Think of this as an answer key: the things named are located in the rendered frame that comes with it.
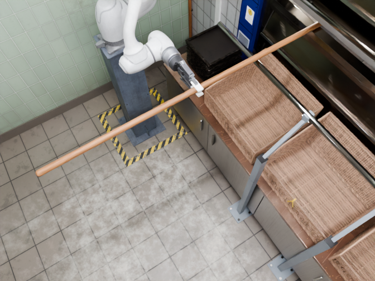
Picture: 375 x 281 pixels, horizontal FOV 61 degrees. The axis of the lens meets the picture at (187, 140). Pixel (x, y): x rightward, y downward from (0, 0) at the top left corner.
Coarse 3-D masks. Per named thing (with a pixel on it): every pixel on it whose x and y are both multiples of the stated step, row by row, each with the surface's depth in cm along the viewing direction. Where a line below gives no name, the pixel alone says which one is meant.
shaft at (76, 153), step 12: (312, 24) 168; (300, 36) 166; (276, 48) 161; (252, 60) 158; (228, 72) 154; (204, 84) 151; (180, 96) 148; (156, 108) 145; (132, 120) 142; (144, 120) 144; (108, 132) 140; (120, 132) 141; (96, 144) 138; (72, 156) 135; (48, 168) 133
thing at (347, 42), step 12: (300, 0) 147; (324, 0) 149; (336, 0) 150; (312, 12) 143; (336, 12) 145; (348, 12) 146; (324, 24) 141; (348, 24) 141; (360, 24) 142; (336, 36) 138; (360, 36) 137; (372, 36) 138; (372, 48) 133; (372, 60) 129
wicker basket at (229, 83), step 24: (240, 72) 215; (288, 72) 199; (216, 96) 222; (240, 96) 223; (264, 96) 222; (312, 96) 189; (240, 120) 214; (264, 120) 213; (288, 120) 212; (240, 144) 201; (264, 144) 204
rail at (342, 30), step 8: (304, 0) 145; (312, 8) 143; (320, 8) 141; (320, 16) 141; (328, 16) 139; (336, 24) 136; (344, 32) 134; (352, 40) 133; (360, 48) 131; (368, 48) 130
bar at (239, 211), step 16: (224, 32) 174; (240, 48) 167; (256, 64) 162; (272, 80) 156; (288, 96) 152; (304, 112) 147; (320, 128) 143; (336, 144) 138; (256, 160) 163; (352, 160) 135; (256, 176) 175; (368, 176) 131; (240, 208) 233; (352, 224) 136; (336, 240) 140; (304, 256) 171; (272, 272) 223; (288, 272) 222
